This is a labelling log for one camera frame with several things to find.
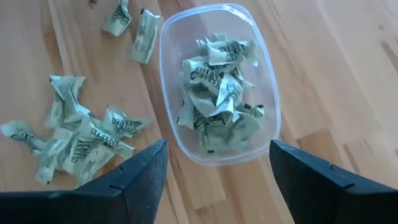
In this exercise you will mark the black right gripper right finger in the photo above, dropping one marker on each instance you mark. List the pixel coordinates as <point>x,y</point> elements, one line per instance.
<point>317,193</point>

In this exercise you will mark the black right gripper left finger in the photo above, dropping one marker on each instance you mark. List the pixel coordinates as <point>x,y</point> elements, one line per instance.
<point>133,193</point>

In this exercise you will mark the green white stevia packet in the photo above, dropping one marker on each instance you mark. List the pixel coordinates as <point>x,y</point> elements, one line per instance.
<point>227,51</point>
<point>202,104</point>
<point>68,93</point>
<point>102,138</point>
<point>186,113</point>
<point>230,93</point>
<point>124,124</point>
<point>54,115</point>
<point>202,74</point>
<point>21,135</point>
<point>84,155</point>
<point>51,155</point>
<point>144,37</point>
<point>253,111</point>
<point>118,18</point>
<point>230,133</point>

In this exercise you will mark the clear plastic bin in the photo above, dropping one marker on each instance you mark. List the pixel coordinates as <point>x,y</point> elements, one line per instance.
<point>174,37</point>

